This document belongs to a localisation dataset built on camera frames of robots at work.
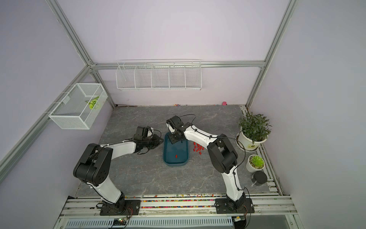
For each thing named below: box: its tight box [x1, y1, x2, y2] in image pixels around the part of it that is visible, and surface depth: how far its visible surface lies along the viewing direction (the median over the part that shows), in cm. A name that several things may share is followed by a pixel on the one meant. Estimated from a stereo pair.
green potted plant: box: [238, 106, 273, 145], surface depth 86 cm
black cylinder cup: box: [250, 170, 268, 187], surface depth 81 cm
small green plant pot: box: [245, 154, 266, 173], surface depth 82 cm
